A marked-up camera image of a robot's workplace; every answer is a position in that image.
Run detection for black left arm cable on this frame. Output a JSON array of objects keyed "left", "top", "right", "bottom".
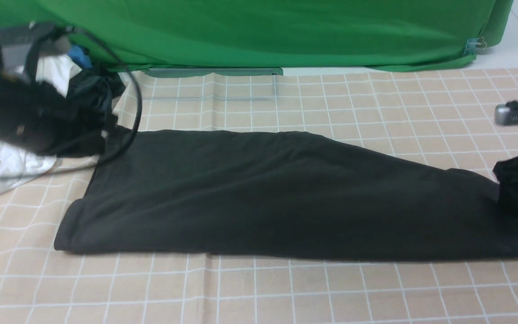
[{"left": 0, "top": 27, "right": 143, "bottom": 183}]

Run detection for blue crumpled garment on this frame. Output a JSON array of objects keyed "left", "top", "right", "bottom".
[{"left": 0, "top": 34, "right": 93, "bottom": 156}]

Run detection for binder clips on backdrop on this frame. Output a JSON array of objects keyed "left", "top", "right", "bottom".
[{"left": 463, "top": 36, "right": 487, "bottom": 56}]

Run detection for green backdrop cloth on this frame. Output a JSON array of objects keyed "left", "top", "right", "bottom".
[{"left": 0, "top": 0, "right": 513, "bottom": 72}]

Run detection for clear acrylic board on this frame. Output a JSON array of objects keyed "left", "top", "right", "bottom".
[{"left": 143, "top": 68, "right": 284, "bottom": 101}]

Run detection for dark teal crumpled garment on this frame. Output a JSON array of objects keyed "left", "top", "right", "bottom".
[{"left": 66, "top": 67, "right": 126, "bottom": 131}]

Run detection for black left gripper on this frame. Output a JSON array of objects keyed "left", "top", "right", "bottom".
[{"left": 0, "top": 56, "right": 116, "bottom": 158}]

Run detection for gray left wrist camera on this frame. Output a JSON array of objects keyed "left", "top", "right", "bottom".
[{"left": 0, "top": 21, "right": 71, "bottom": 84}]

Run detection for white crumpled garment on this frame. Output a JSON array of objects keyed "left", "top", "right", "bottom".
[{"left": 0, "top": 54, "right": 83, "bottom": 195}]

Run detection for dark gray long-sleeved shirt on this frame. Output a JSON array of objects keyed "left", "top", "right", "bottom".
[{"left": 54, "top": 130, "right": 518, "bottom": 262}]

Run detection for beige checkered tablecloth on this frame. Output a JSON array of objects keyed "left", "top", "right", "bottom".
[{"left": 0, "top": 68, "right": 518, "bottom": 324}]

